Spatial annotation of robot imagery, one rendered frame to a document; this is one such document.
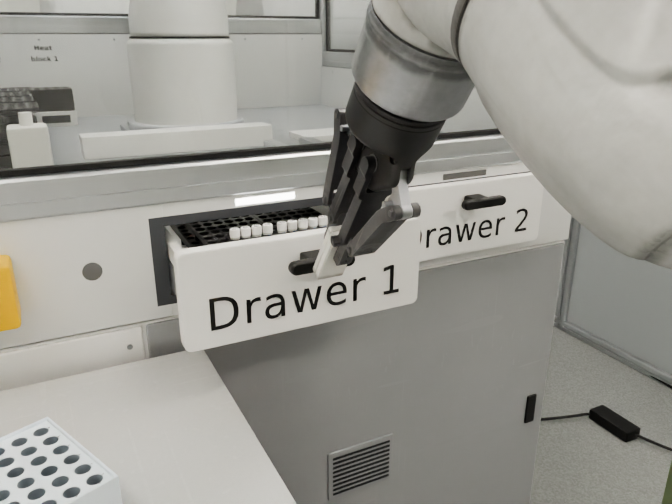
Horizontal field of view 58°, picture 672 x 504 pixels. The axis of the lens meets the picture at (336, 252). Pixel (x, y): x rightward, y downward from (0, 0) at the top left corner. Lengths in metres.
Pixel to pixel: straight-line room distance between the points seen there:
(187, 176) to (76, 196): 0.12
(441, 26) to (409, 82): 0.07
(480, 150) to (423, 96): 0.53
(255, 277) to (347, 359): 0.31
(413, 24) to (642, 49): 0.17
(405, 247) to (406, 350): 0.29
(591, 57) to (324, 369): 0.71
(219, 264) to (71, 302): 0.21
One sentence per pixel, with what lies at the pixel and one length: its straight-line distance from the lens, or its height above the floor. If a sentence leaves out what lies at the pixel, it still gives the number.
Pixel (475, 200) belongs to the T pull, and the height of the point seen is 0.91.
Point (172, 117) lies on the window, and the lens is 0.75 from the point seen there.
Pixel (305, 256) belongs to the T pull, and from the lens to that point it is 0.64.
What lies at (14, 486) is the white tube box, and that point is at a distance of 0.57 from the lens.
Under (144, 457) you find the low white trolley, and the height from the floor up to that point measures 0.76.
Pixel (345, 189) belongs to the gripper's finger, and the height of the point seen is 1.00.
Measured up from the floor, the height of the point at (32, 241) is 0.92.
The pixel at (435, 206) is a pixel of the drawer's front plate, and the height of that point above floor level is 0.90.
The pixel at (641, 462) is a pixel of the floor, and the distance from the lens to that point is 2.00.
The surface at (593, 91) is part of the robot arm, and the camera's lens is 0.27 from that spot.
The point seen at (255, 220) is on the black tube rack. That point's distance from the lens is 0.81.
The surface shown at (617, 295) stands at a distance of 2.45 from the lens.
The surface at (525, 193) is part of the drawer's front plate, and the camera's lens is 0.99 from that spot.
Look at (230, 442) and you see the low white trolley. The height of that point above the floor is 0.76.
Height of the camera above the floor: 1.13
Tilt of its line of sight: 20 degrees down
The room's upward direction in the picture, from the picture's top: straight up
